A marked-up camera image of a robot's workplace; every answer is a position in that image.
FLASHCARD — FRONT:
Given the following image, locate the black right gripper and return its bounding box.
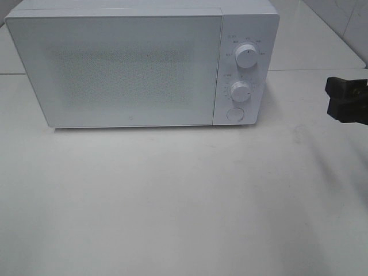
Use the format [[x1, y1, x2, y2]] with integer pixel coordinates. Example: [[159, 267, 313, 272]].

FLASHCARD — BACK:
[[325, 77, 367, 125]]

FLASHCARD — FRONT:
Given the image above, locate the white timer knob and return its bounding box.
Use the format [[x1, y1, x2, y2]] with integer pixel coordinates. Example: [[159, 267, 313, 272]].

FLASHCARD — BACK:
[[230, 81, 252, 102]]

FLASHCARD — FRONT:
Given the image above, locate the round white door button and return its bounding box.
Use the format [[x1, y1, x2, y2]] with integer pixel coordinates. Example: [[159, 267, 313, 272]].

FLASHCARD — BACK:
[[227, 108, 244, 122]]

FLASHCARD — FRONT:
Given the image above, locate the white microwave door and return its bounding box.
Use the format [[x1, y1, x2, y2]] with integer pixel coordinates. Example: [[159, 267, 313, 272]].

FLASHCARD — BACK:
[[7, 16, 221, 128]]

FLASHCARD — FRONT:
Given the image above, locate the upper white power knob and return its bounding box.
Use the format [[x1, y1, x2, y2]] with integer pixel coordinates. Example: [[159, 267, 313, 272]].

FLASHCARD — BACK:
[[234, 42, 259, 69]]

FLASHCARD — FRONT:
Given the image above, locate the white microwave oven body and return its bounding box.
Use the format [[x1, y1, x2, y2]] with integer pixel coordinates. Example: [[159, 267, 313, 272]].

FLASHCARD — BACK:
[[5, 1, 279, 127]]

